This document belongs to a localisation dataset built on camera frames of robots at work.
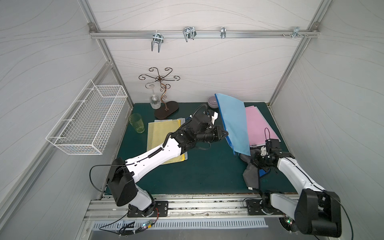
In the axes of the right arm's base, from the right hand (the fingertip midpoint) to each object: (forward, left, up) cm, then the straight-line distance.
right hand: (252, 161), depth 87 cm
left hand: (0, +16, +27) cm, 31 cm away
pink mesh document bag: (+29, -9, -3) cm, 31 cm away
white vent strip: (-35, +68, +12) cm, 77 cm away
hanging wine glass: (+29, +61, +20) cm, 70 cm away
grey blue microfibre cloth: (-7, +2, 0) cm, 7 cm away
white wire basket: (+1, +85, +29) cm, 90 cm away
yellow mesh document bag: (+23, +62, -5) cm, 67 cm away
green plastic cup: (+20, +73, +10) cm, 77 cm away
